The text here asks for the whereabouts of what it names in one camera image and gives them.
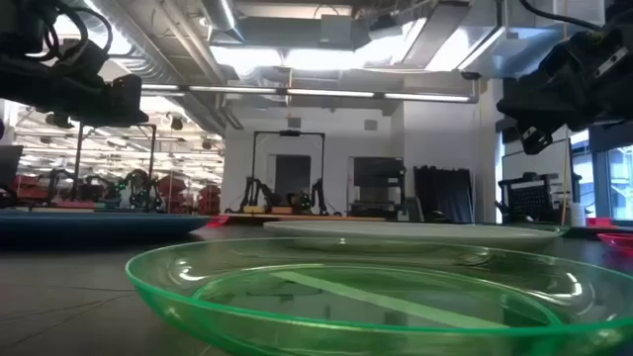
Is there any silver ventilation duct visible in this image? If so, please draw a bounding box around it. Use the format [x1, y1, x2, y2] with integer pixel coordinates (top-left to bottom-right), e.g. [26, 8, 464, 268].
[200, 0, 246, 45]

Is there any grey ceiling unit box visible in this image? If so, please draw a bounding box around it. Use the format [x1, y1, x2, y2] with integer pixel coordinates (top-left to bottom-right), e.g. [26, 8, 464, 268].
[318, 13, 372, 50]

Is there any black perforated cart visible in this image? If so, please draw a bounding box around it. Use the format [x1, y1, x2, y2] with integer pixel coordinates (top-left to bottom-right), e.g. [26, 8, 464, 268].
[497, 171, 563, 223]

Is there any dark grey door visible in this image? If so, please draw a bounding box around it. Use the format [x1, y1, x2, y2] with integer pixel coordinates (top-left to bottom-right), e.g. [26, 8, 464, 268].
[273, 153, 313, 209]

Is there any blue plastic plate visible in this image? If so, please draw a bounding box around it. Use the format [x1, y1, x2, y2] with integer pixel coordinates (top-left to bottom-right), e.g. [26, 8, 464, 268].
[0, 208, 213, 243]

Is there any white plastic plate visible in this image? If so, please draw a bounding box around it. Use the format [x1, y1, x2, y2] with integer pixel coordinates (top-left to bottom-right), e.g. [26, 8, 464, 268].
[262, 220, 563, 251]

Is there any green translucent plastic plate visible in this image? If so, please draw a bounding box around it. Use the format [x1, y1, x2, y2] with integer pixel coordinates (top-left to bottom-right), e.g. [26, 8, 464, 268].
[508, 222, 571, 237]
[124, 236, 633, 356]

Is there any long ceiling light strip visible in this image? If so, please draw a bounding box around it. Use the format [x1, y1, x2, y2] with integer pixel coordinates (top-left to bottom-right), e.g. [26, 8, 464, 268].
[139, 82, 472, 104]

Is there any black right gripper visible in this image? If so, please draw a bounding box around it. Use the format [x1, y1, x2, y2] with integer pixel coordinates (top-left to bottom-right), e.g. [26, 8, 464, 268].
[496, 24, 633, 156]

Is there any black equipment rack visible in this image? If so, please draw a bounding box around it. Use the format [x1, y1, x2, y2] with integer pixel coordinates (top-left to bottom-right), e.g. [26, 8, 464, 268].
[347, 156, 407, 222]

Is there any dark monitor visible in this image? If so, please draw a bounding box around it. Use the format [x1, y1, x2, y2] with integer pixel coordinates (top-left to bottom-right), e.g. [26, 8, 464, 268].
[0, 144, 25, 188]

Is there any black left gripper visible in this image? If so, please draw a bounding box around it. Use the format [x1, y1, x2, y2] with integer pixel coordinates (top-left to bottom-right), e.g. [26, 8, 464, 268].
[0, 39, 149, 128]

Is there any black robot station frame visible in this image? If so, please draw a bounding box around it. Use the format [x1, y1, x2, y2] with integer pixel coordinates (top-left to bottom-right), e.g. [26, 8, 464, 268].
[72, 122, 158, 212]
[250, 130, 326, 215]

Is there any black curtain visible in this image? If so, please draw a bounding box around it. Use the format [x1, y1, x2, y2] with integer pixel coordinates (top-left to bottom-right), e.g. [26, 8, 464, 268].
[413, 165, 475, 224]

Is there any white cup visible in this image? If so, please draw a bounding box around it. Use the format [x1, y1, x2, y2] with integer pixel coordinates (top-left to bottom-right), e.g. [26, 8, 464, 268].
[570, 201, 588, 228]

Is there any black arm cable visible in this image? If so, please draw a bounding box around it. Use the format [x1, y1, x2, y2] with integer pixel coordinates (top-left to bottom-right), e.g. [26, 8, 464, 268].
[517, 0, 607, 34]

